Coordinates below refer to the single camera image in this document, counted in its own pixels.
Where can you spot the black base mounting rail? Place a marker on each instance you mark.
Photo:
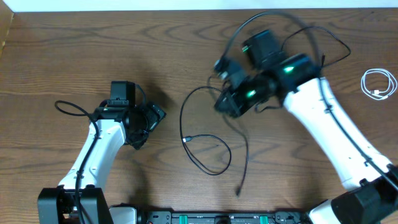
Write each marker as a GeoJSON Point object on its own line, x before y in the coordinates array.
{"type": "Point", "coordinates": [224, 217]}

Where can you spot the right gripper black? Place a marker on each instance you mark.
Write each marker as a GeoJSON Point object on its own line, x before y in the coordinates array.
{"type": "Point", "coordinates": [237, 107]}

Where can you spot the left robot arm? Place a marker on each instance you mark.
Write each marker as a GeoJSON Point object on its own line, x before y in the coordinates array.
{"type": "Point", "coordinates": [79, 196]}

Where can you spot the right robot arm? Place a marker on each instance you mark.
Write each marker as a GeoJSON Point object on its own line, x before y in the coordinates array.
{"type": "Point", "coordinates": [369, 178]}

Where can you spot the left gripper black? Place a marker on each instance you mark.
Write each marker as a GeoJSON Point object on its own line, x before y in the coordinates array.
{"type": "Point", "coordinates": [152, 119]}

